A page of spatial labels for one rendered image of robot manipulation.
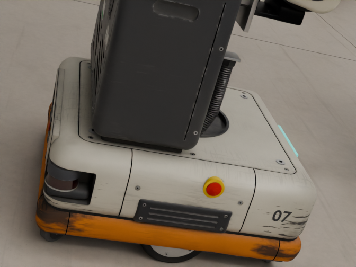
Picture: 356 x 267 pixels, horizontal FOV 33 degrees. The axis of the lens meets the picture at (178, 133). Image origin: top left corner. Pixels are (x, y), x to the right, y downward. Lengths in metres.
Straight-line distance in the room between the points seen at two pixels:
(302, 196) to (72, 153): 0.56
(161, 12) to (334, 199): 1.09
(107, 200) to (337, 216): 0.89
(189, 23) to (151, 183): 0.37
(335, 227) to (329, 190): 0.23
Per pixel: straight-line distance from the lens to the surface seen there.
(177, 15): 1.27
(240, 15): 1.56
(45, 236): 1.48
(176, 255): 1.52
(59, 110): 1.52
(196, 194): 1.41
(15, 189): 1.68
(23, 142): 1.90
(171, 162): 1.39
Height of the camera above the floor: 0.93
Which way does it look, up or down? 25 degrees down
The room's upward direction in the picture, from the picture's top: 16 degrees clockwise
